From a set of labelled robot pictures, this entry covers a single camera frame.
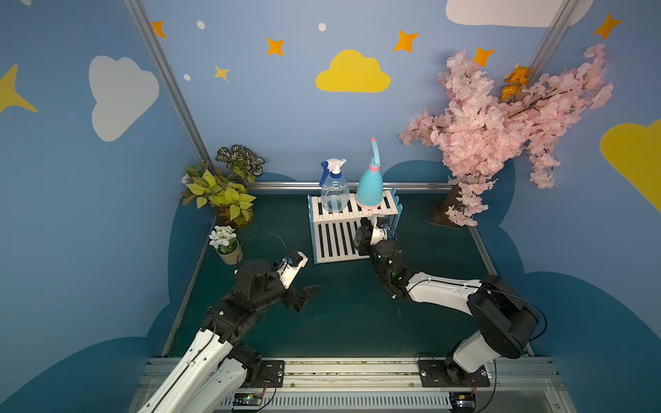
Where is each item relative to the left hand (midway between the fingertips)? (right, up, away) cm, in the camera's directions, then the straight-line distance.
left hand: (306, 271), depth 73 cm
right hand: (+20, +13, +13) cm, 28 cm away
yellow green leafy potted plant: (-36, +28, +27) cm, 53 cm away
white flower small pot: (-32, +8, +18) cm, 37 cm away
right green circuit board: (+45, -37, 0) cm, 58 cm away
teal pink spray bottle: (+19, +24, +3) cm, 30 cm away
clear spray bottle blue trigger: (+8, +23, +2) cm, 25 cm away
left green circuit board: (-17, -36, -1) cm, 40 cm away
